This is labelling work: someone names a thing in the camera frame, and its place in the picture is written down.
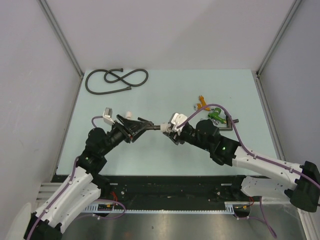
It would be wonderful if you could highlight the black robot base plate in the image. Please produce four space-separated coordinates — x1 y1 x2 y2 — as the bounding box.
93 175 260 210

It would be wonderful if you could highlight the left aluminium frame post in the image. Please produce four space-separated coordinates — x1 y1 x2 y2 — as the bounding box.
36 0 84 79

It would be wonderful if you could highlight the aluminium frame post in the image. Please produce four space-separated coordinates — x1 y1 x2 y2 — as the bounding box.
256 0 303 76
36 0 84 79

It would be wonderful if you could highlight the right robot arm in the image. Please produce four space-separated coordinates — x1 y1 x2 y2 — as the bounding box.
160 119 320 213

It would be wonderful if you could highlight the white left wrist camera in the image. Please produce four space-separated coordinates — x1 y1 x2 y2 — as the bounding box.
102 107 115 126

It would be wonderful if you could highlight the right aluminium frame post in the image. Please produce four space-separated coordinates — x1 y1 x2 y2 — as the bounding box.
256 0 303 76

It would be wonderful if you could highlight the white plastic pipe coupling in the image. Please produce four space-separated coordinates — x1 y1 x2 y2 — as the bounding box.
125 111 133 119

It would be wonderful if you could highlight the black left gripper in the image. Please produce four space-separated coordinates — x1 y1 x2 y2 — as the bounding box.
100 114 149 156

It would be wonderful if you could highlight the green faucet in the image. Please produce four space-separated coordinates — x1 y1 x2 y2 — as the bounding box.
208 107 226 124

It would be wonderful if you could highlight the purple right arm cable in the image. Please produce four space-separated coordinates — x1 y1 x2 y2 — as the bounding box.
177 103 320 238

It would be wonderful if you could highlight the orange faucet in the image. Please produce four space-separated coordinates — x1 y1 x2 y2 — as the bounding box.
193 95 207 111

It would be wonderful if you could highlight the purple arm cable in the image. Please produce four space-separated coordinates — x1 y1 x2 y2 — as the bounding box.
177 103 320 238
24 115 127 238

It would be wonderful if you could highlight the slotted grey cable duct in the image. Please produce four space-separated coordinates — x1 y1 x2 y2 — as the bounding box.
81 202 251 215

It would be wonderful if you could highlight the brushed steel water faucet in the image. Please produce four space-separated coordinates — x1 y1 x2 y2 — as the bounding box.
137 117 161 131

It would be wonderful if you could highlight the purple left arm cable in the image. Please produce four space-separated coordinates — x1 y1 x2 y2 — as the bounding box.
24 115 127 238

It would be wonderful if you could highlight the dark metal L-shaped faucet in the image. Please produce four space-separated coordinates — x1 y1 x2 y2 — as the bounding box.
219 115 239 132

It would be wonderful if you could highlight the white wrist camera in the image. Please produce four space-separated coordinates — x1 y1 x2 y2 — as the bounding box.
169 112 188 134
102 107 115 126

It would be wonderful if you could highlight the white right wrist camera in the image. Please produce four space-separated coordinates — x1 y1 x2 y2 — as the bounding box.
169 112 188 134

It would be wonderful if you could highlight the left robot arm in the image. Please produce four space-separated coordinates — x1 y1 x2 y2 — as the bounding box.
23 108 179 240

